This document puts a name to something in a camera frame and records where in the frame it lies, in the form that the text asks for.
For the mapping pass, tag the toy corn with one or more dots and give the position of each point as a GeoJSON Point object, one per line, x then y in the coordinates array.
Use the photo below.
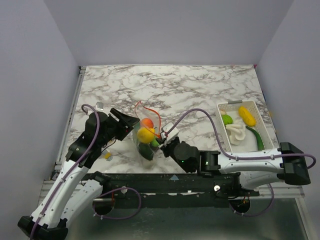
{"type": "Point", "coordinates": [246, 116]}

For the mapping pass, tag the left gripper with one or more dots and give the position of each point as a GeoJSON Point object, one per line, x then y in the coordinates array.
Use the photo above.
{"type": "Point", "coordinates": [125, 124]}

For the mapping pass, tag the toy peach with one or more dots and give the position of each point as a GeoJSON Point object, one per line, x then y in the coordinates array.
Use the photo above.
{"type": "Point", "coordinates": [147, 123]}

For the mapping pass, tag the toy green vegetable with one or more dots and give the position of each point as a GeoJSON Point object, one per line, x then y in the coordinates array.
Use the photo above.
{"type": "Point", "coordinates": [154, 143]}

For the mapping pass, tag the black mounting rail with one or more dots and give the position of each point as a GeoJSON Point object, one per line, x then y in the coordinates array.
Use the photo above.
{"type": "Point", "coordinates": [158, 190]}

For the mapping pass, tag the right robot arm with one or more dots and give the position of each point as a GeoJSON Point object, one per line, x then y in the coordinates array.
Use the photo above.
{"type": "Point", "coordinates": [284, 164]}

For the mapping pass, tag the toy light green pepper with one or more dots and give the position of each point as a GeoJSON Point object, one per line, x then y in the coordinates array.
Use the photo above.
{"type": "Point", "coordinates": [227, 119]}

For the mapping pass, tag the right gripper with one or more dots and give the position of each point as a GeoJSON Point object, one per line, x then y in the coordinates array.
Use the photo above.
{"type": "Point", "coordinates": [164, 146]}

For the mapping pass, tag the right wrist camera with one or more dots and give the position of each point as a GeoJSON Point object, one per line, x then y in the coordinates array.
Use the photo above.
{"type": "Point", "coordinates": [168, 133]}

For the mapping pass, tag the toy white garlic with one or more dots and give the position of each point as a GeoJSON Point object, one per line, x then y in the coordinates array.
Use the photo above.
{"type": "Point", "coordinates": [237, 132]}

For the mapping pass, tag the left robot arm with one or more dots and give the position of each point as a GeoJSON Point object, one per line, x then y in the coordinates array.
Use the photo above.
{"type": "Point", "coordinates": [85, 150]}

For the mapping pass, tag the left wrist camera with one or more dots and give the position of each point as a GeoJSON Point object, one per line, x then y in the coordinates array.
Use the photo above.
{"type": "Point", "coordinates": [99, 106]}

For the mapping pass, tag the clear zip top bag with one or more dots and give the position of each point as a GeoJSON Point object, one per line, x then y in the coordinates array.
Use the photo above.
{"type": "Point", "coordinates": [141, 111]}

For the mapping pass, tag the white plastic basket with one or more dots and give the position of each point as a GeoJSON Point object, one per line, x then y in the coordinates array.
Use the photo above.
{"type": "Point", "coordinates": [249, 144]}

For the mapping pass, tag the aluminium frame rail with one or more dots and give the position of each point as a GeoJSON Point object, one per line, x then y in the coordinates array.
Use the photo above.
{"type": "Point", "coordinates": [62, 150]}

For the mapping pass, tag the toy green cucumber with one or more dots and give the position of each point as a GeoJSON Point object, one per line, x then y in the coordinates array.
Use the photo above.
{"type": "Point", "coordinates": [259, 141]}

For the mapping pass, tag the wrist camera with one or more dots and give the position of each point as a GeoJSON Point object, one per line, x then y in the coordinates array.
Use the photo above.
{"type": "Point", "coordinates": [168, 133]}
{"type": "Point", "coordinates": [99, 106]}

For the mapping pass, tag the toy lemon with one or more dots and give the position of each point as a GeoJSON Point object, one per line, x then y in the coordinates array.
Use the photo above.
{"type": "Point", "coordinates": [145, 135]}

